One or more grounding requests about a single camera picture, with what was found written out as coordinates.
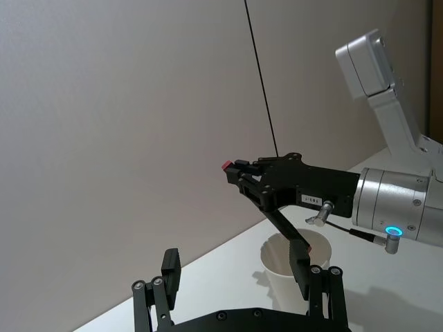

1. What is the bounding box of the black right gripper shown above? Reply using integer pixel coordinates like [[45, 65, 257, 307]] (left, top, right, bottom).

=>
[[220, 153, 361, 255]]

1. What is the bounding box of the white paper cup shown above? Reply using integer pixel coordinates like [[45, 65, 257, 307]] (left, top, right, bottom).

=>
[[260, 228, 333, 312]]

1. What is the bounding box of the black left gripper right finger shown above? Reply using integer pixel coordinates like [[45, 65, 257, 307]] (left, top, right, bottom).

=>
[[287, 238, 349, 332]]

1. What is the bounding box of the white table cloth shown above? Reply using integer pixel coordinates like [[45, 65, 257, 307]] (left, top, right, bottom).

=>
[[71, 136, 443, 332]]

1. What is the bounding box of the thin dark cable silver plug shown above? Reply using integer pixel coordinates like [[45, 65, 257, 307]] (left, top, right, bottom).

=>
[[304, 201, 403, 250]]

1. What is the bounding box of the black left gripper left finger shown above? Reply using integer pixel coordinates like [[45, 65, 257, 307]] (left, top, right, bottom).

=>
[[131, 248, 182, 332]]

